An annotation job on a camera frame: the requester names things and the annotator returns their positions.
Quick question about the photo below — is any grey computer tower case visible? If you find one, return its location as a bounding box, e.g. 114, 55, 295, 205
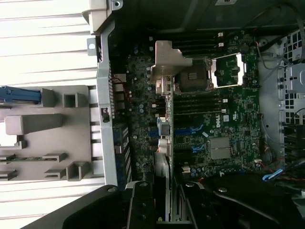
81, 0, 305, 229

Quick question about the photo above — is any grey plastic parts rack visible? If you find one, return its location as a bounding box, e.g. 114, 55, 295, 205
0, 85, 97, 182

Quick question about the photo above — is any hard disk in blue carrier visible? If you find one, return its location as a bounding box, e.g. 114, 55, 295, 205
0, 86, 41, 105

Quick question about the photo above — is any silver chipset heatsink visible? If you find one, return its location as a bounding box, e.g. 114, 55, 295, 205
209, 136, 231, 160

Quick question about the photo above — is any black expansion slot blue latch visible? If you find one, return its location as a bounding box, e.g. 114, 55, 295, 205
175, 144, 206, 154

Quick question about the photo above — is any metal socket cover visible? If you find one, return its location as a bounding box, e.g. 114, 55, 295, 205
211, 52, 249, 89

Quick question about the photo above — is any blue SATA wire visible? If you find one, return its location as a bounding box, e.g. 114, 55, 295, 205
261, 167, 285, 181

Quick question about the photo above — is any CPU socket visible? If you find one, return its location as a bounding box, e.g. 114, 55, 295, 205
174, 57, 213, 94

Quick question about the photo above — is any black plastic shroud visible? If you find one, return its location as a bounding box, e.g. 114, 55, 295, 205
200, 172, 298, 215

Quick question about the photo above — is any green loose RAM stick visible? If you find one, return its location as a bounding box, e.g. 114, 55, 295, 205
0, 155, 45, 161

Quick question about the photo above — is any perforated metal drive cage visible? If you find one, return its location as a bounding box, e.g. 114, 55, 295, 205
258, 30, 305, 167

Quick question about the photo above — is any green Dell motherboard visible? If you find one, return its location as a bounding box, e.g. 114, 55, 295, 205
109, 31, 265, 178

